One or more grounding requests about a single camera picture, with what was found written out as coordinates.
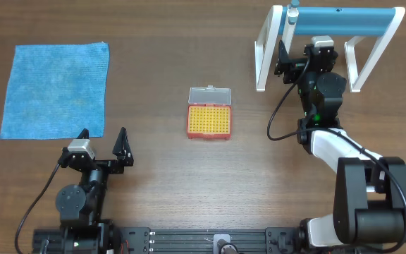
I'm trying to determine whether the blue cloth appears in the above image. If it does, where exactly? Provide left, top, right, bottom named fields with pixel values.
left=0, top=42, right=111, bottom=140

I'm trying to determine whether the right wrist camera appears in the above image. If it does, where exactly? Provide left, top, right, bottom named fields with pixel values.
left=309, top=35, right=336, bottom=49

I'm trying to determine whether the mounting rail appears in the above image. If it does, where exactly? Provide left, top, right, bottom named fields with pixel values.
left=32, top=227, right=305, bottom=254

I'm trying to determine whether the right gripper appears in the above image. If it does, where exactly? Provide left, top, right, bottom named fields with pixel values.
left=274, top=39, right=339, bottom=85

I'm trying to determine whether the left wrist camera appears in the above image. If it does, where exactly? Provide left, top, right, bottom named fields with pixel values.
left=66, top=138, right=97, bottom=160

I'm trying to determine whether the white pipette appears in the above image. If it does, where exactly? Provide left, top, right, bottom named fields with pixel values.
left=281, top=0, right=301, bottom=54

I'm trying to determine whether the red and yellow tip box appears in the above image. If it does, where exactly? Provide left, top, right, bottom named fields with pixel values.
left=186, top=84, right=233, bottom=141

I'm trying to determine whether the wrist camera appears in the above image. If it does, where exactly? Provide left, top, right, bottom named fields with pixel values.
left=66, top=138, right=97, bottom=160
left=309, top=35, right=336, bottom=49

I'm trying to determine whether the white and blue stand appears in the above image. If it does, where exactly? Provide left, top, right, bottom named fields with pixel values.
left=254, top=4, right=406, bottom=93

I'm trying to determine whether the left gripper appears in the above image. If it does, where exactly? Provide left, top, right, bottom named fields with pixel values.
left=58, top=126, right=135, bottom=175

